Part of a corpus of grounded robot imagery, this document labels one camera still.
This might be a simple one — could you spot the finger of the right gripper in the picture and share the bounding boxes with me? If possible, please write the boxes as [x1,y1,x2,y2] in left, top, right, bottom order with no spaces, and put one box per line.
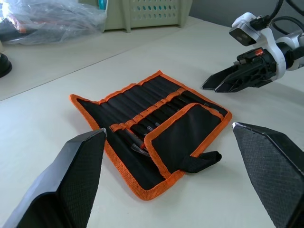
[214,68,262,94]
[201,66,241,90]

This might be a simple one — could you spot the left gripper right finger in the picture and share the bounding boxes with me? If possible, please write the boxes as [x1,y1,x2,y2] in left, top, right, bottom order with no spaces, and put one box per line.
[232,122,304,228]

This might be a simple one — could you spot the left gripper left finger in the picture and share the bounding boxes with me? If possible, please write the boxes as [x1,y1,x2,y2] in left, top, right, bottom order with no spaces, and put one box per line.
[0,128,107,228]

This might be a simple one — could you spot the black orange-trimmed tool roll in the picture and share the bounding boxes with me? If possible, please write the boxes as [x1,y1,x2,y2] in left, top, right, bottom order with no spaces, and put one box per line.
[69,70,233,202]

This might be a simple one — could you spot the curved-tip steel tweezers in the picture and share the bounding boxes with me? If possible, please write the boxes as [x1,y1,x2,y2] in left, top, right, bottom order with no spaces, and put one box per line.
[131,143,151,158]
[108,126,146,148]

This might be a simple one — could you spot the pale green perforated basket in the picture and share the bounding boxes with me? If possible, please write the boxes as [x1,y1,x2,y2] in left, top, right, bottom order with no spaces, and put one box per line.
[78,0,192,33]

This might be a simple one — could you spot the green push button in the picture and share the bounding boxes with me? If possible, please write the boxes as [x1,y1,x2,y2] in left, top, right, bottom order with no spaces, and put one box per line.
[0,52,13,79]

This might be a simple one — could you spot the clear plastic bag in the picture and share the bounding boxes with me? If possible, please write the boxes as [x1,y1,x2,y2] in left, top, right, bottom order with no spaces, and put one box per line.
[0,0,107,46]

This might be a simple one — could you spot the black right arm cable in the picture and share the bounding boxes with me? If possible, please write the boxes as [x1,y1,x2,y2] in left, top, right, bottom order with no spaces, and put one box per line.
[249,0,304,38]

